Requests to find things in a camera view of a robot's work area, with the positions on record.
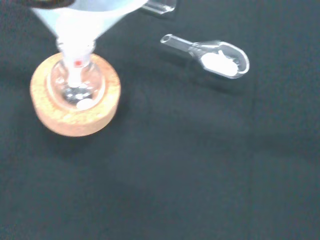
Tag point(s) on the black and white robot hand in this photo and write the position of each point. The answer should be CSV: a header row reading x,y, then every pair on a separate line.
x,y
47,1

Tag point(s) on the glass round-bottom flask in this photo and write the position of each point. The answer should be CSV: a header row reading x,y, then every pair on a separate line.
x,y
92,82

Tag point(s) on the black cloth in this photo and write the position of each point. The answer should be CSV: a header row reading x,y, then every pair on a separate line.
x,y
175,162

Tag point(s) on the glass weighing funnel with powder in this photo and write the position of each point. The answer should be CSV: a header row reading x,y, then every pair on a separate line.
x,y
220,63

